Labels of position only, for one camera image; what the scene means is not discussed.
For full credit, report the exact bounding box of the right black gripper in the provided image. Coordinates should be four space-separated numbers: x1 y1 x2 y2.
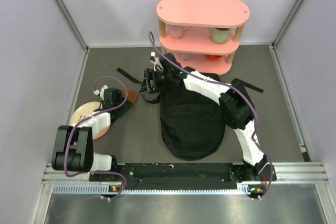
139 69 173 95

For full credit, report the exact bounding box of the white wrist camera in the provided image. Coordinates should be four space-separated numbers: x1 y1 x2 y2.
93 85 108 99
150 51 163 72

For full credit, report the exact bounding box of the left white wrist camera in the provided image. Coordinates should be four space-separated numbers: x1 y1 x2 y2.
93 85 108 99

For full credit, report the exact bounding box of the grey cable duct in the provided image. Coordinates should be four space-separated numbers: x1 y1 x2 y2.
52 183 264 196

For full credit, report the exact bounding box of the green mug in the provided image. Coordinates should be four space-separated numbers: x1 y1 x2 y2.
208 27 230 45

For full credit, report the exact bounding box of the black student backpack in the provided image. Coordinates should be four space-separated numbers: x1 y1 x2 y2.
115 68 264 161

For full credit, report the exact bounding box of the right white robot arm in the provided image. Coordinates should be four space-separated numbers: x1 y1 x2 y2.
140 52 270 180

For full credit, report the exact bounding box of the orange bowl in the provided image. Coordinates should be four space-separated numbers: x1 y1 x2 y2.
205 55 223 61

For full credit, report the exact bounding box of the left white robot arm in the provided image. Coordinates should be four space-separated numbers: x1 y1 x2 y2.
51 86 133 180

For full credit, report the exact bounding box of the clear glass cup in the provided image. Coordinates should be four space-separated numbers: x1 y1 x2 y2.
181 53 192 61

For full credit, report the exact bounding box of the brown leather wallet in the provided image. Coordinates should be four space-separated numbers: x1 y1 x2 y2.
121 90 139 106

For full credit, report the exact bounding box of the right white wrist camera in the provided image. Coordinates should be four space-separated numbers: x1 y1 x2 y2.
150 51 163 72

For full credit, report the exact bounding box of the cream floral plate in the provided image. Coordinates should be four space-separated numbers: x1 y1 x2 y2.
70 101 112 140

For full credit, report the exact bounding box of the pink three-tier shelf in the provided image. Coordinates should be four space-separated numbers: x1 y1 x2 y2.
156 0 250 76

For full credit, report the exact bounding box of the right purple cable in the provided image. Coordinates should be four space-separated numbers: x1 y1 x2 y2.
148 31 275 201

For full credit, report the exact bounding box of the pink mug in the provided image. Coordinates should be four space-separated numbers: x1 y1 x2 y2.
168 25 191 39

